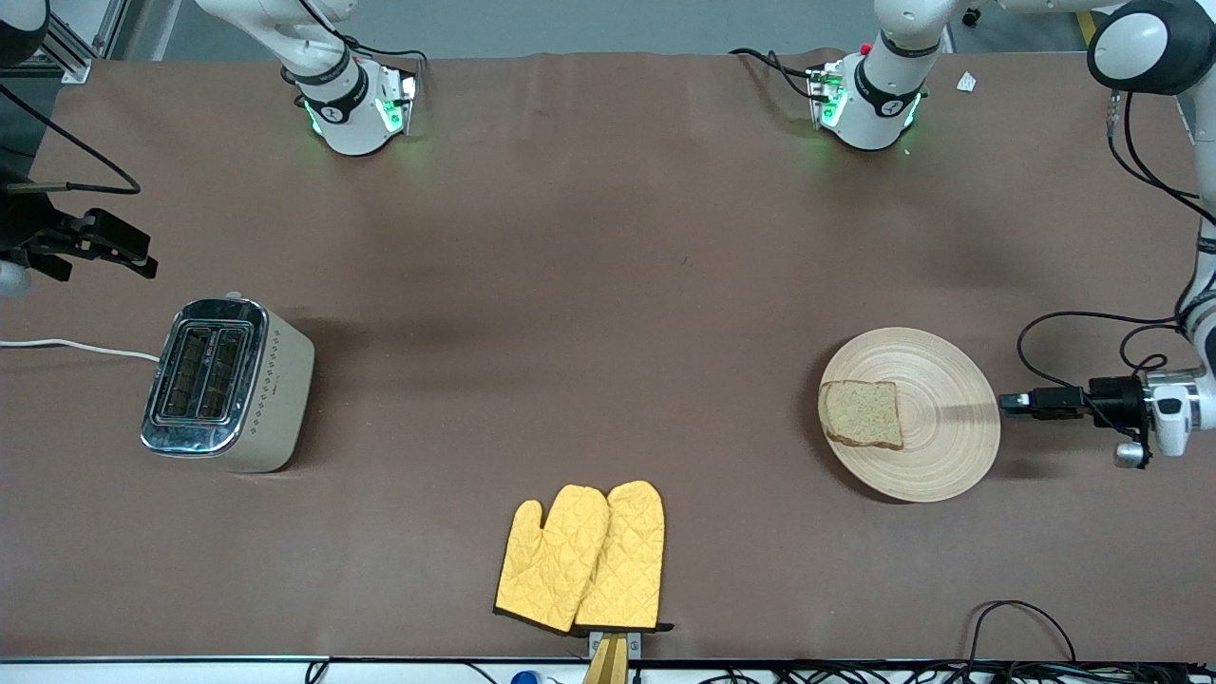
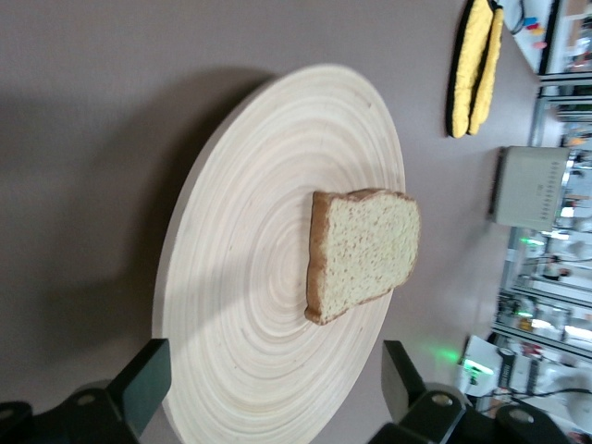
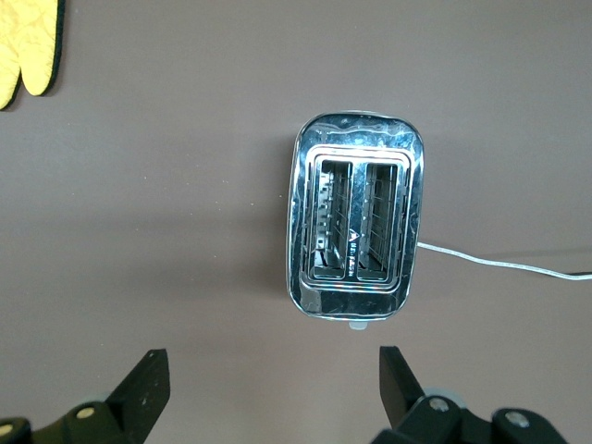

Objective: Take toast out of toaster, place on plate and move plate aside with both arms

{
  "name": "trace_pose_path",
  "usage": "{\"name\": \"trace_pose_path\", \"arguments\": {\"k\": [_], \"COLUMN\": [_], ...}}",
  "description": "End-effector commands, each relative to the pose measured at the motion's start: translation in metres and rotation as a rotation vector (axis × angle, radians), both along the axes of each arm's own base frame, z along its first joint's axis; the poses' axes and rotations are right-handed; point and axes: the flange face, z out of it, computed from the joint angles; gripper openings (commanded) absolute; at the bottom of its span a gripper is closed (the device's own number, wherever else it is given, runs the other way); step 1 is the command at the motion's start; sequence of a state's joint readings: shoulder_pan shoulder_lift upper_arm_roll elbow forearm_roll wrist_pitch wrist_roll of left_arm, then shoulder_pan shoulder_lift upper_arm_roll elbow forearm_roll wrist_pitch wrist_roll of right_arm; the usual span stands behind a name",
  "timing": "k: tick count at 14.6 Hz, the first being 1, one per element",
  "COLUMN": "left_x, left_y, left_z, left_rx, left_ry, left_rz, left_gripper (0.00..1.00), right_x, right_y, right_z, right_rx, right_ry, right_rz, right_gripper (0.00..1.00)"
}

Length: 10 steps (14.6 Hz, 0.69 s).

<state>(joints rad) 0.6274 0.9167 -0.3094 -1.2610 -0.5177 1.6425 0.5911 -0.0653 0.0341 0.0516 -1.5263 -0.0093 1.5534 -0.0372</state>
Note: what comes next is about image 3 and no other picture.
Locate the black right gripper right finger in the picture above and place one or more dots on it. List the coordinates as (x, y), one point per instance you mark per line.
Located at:
(402, 398)

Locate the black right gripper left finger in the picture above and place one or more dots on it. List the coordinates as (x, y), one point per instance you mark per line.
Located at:
(139, 402)

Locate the brown table cover sheet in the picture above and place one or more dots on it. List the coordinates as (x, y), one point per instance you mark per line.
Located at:
(185, 185)

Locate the chrome two-slot toaster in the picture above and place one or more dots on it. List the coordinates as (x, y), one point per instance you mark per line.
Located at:
(356, 134)

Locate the yellow quilted oven mitt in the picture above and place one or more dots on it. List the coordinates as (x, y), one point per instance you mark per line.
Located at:
(37, 46)

